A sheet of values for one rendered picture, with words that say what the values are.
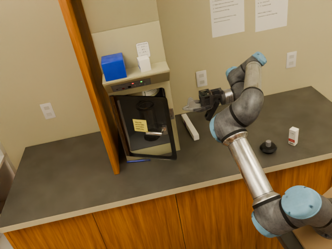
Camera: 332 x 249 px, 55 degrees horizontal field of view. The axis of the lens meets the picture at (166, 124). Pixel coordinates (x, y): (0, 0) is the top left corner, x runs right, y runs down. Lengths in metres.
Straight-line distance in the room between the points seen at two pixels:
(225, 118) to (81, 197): 0.89
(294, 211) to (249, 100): 0.45
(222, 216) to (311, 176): 0.56
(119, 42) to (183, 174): 0.76
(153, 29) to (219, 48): 0.69
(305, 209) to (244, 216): 0.87
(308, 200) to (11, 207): 1.46
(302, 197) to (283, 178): 0.71
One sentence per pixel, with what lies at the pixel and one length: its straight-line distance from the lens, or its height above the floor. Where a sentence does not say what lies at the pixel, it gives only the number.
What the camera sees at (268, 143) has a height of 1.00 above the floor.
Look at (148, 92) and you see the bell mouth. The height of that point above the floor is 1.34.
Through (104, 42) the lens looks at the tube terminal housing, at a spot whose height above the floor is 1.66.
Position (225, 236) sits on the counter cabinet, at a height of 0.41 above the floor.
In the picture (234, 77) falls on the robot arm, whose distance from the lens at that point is 1.68.
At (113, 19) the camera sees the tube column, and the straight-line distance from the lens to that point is 1.53.
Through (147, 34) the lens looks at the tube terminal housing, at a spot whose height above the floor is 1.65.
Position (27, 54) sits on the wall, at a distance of 2.10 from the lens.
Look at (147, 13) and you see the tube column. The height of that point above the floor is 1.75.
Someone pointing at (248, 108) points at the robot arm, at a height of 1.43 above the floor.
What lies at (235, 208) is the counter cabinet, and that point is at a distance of 1.94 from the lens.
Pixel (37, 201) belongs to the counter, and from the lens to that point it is 1.89.
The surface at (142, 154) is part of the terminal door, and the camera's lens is 1.81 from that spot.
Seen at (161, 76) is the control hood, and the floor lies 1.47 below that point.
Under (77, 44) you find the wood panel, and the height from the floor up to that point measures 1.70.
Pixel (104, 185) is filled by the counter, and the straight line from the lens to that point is 1.80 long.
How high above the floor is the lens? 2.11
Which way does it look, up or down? 33 degrees down
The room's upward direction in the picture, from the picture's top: 10 degrees counter-clockwise
